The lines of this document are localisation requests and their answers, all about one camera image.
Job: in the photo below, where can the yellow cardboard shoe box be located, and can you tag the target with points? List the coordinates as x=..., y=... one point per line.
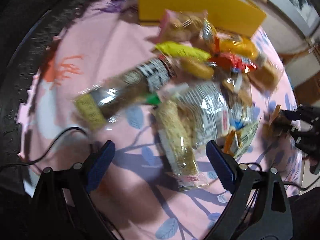
x=234, y=16

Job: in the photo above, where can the golden cake snack packet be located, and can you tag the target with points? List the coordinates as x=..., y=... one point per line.
x=196, y=68

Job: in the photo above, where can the small blue white snack packet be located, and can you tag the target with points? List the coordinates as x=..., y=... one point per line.
x=239, y=116

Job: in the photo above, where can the long yellow snack bar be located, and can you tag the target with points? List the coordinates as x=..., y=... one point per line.
x=174, y=49

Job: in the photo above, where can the framed lotus painting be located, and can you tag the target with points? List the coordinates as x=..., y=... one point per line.
x=300, y=15

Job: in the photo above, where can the small mushroom candy packet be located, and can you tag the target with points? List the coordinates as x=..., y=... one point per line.
x=209, y=35

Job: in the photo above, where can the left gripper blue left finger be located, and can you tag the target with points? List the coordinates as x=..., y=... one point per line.
x=97, y=164

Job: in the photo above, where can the pink twisted cookie packet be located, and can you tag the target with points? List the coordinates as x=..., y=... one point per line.
x=180, y=26

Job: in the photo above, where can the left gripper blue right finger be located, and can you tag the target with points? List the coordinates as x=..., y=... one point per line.
x=223, y=164

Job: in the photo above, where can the sesame stick snack packet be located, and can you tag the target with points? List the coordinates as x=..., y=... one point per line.
x=174, y=130

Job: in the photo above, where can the yellow transparent bread packet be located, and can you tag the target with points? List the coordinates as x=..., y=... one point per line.
x=240, y=46

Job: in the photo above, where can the dark labelled long snack packet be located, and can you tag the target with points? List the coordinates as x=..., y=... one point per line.
x=101, y=105

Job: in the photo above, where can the clear white printed snack packet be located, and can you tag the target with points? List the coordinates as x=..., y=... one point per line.
x=208, y=109

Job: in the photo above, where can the red snack packet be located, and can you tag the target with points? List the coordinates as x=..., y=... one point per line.
x=233, y=62

